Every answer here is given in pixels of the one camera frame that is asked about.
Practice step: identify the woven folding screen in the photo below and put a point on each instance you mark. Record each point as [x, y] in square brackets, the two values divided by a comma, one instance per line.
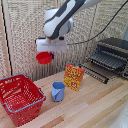
[20, 33]

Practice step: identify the red yellow cardboard box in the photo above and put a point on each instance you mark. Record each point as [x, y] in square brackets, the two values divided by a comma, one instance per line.
[73, 77]

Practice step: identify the red plastic bowl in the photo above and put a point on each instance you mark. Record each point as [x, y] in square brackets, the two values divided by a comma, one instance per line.
[43, 58]

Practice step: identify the glass oven door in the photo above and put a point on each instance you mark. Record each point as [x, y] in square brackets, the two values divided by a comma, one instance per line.
[95, 74]

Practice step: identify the blue plastic cup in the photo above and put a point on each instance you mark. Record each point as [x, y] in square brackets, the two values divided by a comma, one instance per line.
[58, 91]

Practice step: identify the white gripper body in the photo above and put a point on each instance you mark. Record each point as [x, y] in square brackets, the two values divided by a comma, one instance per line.
[51, 45]

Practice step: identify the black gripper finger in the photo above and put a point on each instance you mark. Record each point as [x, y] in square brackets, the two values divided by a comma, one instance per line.
[51, 56]

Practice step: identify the red shopping basket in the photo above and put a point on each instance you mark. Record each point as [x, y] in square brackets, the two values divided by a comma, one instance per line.
[20, 100]

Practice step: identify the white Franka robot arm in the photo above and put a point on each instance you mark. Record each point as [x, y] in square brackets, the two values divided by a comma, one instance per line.
[58, 23]

